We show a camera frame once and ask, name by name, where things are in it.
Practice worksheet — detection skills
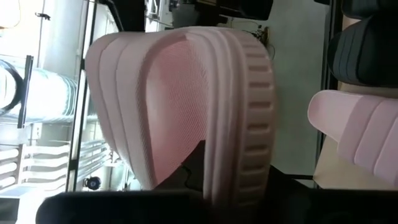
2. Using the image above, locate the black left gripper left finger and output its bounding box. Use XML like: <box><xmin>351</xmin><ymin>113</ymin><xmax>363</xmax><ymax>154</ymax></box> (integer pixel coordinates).
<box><xmin>154</xmin><ymin>139</ymin><xmax>207</xmax><ymax>192</ymax></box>

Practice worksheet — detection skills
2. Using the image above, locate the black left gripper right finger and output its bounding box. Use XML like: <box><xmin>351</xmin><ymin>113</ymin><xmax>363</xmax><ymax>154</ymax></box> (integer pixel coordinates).
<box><xmin>264</xmin><ymin>164</ymin><xmax>314</xmax><ymax>200</ymax></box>

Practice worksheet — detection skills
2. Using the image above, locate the pink rubber slide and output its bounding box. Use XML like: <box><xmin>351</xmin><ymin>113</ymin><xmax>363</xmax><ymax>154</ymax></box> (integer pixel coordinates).
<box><xmin>85</xmin><ymin>26</ymin><xmax>278</xmax><ymax>209</ymax></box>
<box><xmin>307</xmin><ymin>89</ymin><xmax>398</xmax><ymax>187</ymax></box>

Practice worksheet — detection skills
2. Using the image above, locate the black ceiling reel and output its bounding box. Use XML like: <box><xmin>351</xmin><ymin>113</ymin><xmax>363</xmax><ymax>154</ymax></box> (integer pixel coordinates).
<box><xmin>83</xmin><ymin>175</ymin><xmax>103</xmax><ymax>191</ymax></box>

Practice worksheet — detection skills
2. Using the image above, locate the black metal rig frame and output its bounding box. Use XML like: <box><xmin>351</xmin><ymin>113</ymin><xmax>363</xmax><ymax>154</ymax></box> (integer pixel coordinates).
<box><xmin>65</xmin><ymin>0</ymin><xmax>147</xmax><ymax>192</ymax></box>

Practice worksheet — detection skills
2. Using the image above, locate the yellow cable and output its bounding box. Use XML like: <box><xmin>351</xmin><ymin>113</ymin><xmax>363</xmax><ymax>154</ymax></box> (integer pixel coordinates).
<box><xmin>257</xmin><ymin>26</ymin><xmax>272</xmax><ymax>42</ymax></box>

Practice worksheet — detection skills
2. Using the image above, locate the silver ribbed air duct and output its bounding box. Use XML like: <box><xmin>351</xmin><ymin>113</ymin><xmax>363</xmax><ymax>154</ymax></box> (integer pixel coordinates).
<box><xmin>0</xmin><ymin>58</ymin><xmax>79</xmax><ymax>124</ymax></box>

